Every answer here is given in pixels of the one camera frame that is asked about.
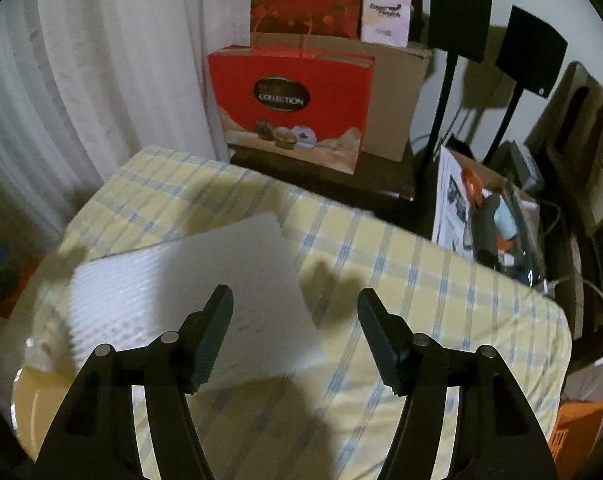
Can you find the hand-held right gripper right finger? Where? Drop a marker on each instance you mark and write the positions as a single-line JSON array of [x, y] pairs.
[[381, 340]]

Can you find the white curtain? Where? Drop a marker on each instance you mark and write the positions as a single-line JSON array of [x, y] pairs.
[[81, 85]]

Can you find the white printed leaflet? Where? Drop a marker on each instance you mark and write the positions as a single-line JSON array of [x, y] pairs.
[[451, 210]]

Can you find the yellow plaid tablecloth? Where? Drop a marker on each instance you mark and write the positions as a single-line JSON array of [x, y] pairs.
[[406, 260]]

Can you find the brown cardboard box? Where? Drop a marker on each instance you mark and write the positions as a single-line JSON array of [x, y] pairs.
[[396, 100]]

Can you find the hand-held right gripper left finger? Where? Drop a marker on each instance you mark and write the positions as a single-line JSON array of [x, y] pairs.
[[214, 340]]

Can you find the dark red gift box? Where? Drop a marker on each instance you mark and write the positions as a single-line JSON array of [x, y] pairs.
[[306, 0]]

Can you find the orange plastic basket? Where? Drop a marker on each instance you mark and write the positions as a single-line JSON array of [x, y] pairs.
[[579, 430]]

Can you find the black speaker on stand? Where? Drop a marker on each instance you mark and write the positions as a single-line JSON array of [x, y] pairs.
[[459, 10], [531, 50]]

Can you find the small white box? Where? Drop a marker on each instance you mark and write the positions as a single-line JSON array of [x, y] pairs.
[[386, 10]]

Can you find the dark wooden side table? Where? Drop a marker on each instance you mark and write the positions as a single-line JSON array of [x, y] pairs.
[[371, 180]]

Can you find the white foam sheet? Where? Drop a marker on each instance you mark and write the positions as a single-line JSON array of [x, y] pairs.
[[181, 270]]

